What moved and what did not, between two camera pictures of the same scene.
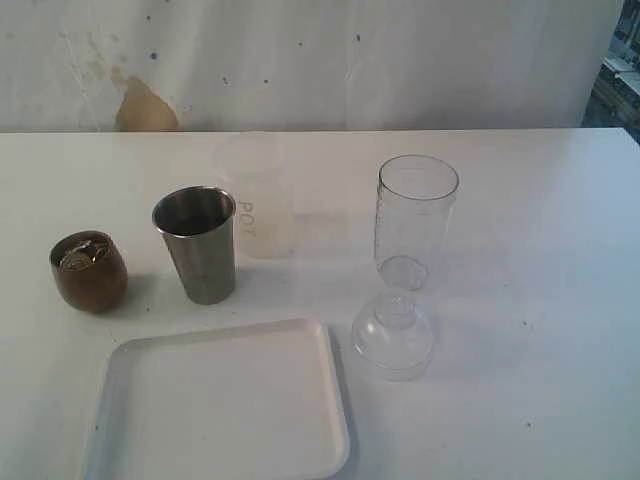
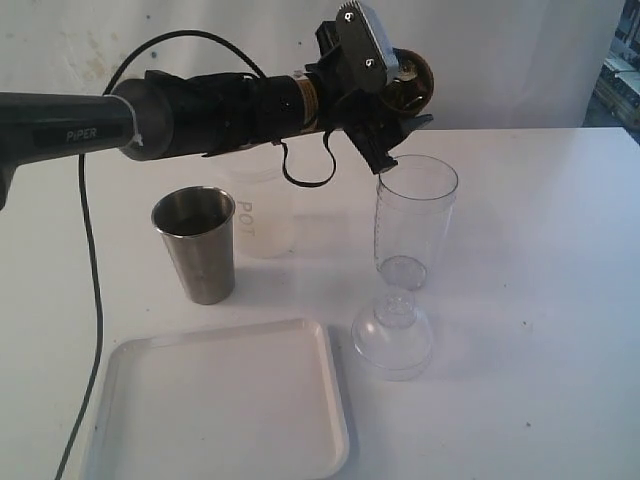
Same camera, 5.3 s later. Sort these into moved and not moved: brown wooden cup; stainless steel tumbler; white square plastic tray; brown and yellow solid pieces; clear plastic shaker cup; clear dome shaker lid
Moved: brown wooden cup; brown and yellow solid pieces
Not moved: clear plastic shaker cup; clear dome shaker lid; stainless steel tumbler; white square plastic tray
